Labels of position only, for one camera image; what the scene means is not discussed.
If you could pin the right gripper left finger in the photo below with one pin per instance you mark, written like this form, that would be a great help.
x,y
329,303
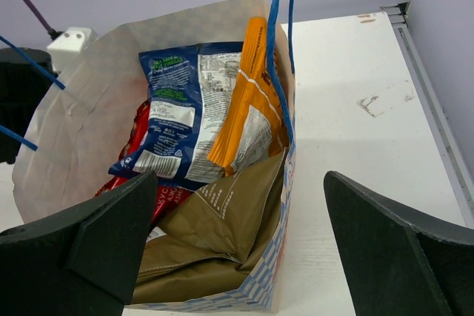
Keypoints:
x,y
83,260

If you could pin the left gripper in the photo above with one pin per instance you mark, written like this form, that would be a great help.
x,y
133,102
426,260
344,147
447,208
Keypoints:
x,y
22,88

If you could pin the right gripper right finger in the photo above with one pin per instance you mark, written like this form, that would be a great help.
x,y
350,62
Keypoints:
x,y
398,260

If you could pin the blue checkered paper bag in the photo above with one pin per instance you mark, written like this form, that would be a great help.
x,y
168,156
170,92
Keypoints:
x,y
84,120

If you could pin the red cookie snack bag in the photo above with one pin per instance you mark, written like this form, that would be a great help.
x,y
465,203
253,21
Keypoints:
x,y
169,194

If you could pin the light blue chips bag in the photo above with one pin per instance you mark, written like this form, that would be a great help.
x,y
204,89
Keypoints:
x,y
213,240

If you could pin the dark blue snack packet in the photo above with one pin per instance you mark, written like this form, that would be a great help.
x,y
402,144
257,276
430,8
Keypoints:
x,y
189,89

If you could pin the orange snack packet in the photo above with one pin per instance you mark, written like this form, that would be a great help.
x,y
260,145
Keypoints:
x,y
254,127

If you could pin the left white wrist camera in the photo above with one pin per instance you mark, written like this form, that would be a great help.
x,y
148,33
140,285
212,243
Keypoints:
x,y
68,45

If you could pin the aluminium table edge rail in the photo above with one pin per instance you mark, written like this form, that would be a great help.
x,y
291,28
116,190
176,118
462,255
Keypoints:
x,y
454,164

